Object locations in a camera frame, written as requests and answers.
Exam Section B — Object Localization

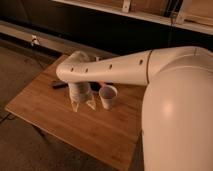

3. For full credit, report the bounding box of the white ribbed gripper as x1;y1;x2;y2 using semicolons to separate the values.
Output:
68;82;96;112

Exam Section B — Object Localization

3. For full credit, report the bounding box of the white ceramic cup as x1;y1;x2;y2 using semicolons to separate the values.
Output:
99;85;117;110

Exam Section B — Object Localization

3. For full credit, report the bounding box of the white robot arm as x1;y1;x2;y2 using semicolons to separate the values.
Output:
56;46;213;171

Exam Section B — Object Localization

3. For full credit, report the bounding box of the dark round object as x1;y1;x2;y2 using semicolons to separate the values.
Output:
90;82;101;92

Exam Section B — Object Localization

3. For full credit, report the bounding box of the black remote control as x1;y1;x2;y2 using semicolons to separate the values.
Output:
51;81;68;89

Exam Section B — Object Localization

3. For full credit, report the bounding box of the wooden table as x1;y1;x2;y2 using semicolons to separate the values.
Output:
6;63;145;171

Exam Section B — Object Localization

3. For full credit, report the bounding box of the white wall shelf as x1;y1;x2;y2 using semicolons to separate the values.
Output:
53;0;213;35

